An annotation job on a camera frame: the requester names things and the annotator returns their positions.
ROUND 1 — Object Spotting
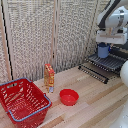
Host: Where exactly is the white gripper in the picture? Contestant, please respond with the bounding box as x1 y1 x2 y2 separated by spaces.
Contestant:
95 29 128 50

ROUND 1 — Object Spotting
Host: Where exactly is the blue plastic cup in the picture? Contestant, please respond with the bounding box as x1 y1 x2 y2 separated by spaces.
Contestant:
97 43 111 60

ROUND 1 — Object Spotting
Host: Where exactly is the black wire oven tray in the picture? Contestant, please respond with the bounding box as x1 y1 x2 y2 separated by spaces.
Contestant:
86 53 128 73

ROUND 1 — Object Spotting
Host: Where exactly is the black oven door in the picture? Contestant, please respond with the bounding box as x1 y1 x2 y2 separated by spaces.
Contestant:
77 63 110 85

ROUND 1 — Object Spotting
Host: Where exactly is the wide woven screen panel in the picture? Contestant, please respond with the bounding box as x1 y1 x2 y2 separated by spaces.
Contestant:
55 0 100 74
4 0 57 82

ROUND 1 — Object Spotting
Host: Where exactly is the black dish rack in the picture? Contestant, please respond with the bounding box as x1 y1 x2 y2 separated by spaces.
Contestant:
98 41 128 78

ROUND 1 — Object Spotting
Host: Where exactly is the red plastic bowl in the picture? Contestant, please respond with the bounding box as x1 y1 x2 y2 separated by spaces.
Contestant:
59 88 80 107

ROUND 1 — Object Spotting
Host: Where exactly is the orange food box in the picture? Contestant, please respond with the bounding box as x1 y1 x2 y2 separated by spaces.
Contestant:
43 63 56 93

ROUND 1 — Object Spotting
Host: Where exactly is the small grey bottle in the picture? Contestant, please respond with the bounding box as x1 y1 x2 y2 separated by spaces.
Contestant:
48 85 55 94

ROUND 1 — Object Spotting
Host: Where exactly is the narrow woven screen panel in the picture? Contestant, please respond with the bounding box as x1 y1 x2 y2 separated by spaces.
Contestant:
0 9 9 84

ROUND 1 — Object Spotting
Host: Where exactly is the red basket with blue handles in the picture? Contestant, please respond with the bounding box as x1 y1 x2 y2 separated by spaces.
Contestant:
0 77 53 128

